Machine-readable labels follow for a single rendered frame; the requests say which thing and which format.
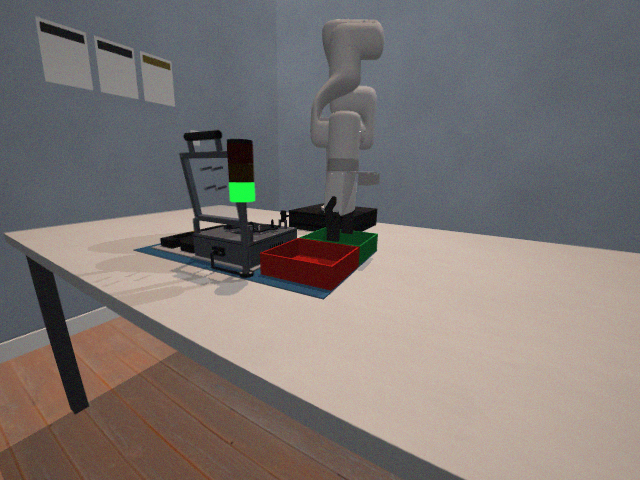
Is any red open-top bin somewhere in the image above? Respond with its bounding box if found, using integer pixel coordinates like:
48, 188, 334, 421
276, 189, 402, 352
260, 238, 360, 291

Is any green bin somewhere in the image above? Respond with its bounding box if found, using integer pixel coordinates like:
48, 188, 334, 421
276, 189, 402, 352
299, 227, 378, 265

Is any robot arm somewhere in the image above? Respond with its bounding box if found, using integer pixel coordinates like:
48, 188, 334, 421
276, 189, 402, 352
310, 19, 384, 186

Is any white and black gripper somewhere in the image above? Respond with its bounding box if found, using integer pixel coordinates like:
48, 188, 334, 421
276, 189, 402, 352
324, 171, 356, 242

